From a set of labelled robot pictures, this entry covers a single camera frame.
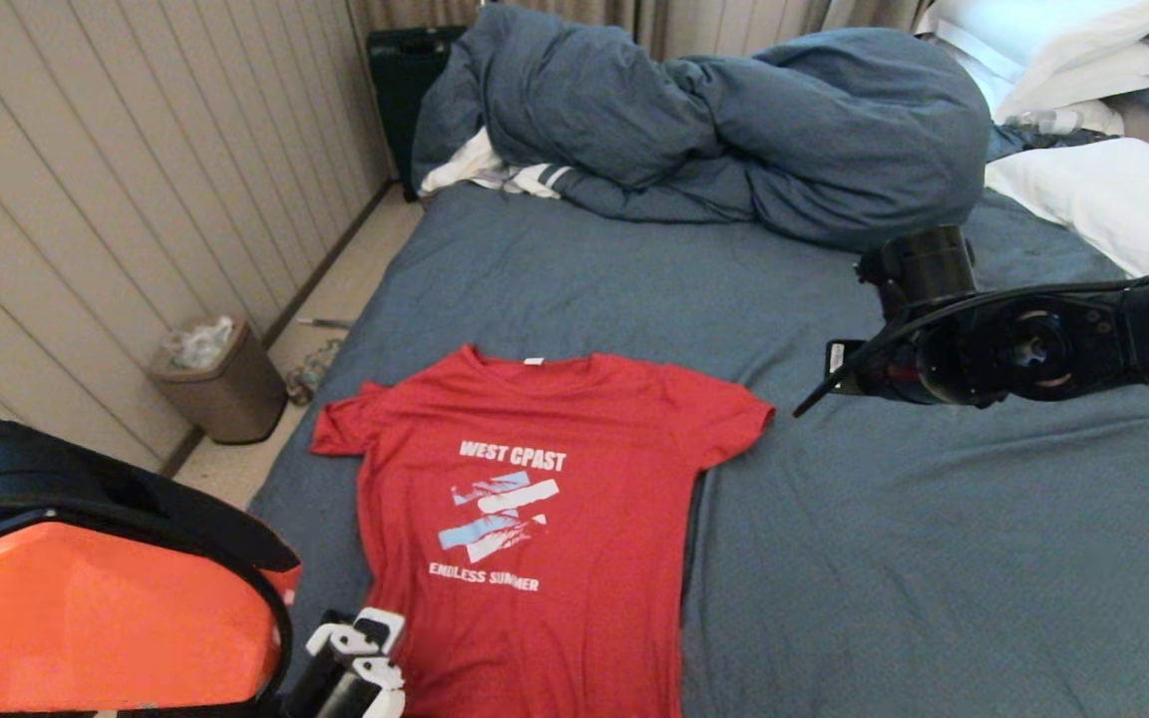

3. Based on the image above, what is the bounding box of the large white pillow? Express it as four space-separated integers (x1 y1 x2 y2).
983 138 1149 280

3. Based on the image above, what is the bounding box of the red printed t-shirt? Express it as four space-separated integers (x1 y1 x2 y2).
310 344 777 718

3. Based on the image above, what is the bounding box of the crumpled blue duvet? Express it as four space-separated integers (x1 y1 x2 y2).
411 5 990 255

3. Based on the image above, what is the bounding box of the black suitcase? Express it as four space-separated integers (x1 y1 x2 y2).
367 28 471 203

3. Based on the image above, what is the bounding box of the white striped garment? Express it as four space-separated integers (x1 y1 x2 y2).
419 128 573 201

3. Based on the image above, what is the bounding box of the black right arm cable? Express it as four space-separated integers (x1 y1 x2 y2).
792 254 1149 418

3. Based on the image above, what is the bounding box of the patterned slipper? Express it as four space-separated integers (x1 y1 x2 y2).
285 339 346 406

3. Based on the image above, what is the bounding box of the brown trash bin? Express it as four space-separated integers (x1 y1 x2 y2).
148 317 288 447

